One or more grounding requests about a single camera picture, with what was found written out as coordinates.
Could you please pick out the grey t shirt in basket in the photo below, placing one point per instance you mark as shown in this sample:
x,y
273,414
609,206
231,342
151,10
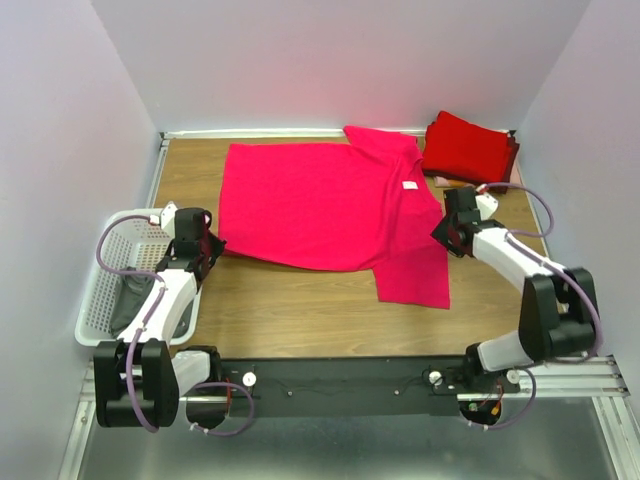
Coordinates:
x,y
132,291

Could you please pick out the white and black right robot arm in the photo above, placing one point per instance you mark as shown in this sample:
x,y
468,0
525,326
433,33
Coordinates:
x,y
559,319

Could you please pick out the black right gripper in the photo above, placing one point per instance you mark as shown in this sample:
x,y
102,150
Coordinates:
x,y
439,232

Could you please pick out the aluminium frame rail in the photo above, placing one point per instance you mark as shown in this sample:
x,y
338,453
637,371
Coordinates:
x,y
597,377

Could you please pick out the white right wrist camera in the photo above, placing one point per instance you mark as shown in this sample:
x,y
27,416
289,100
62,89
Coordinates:
x,y
485,202

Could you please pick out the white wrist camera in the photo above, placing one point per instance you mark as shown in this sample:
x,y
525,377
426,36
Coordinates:
x,y
485,202
165,220

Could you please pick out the folded light pink t shirt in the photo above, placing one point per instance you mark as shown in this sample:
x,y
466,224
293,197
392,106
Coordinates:
x,y
442,182

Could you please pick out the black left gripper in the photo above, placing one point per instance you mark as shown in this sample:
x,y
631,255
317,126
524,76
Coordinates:
x,y
217,246

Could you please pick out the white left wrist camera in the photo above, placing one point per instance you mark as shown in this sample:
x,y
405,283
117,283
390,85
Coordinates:
x,y
165,220

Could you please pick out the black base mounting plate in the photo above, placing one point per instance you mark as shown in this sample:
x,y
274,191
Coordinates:
x,y
344,387

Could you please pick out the white plastic laundry basket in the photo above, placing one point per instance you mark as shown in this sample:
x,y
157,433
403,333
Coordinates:
x,y
130,241

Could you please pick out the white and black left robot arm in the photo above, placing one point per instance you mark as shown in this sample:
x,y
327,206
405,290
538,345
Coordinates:
x,y
138,383

